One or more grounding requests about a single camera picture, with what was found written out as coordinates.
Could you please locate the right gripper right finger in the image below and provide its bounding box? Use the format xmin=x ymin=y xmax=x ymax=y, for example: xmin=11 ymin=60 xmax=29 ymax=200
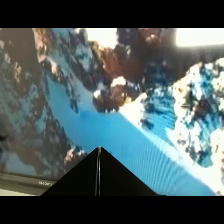
xmin=98 ymin=146 xmax=159 ymax=197

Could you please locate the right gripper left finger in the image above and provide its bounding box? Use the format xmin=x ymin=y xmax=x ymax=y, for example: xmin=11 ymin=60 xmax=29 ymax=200
xmin=41 ymin=146 xmax=100 ymax=197

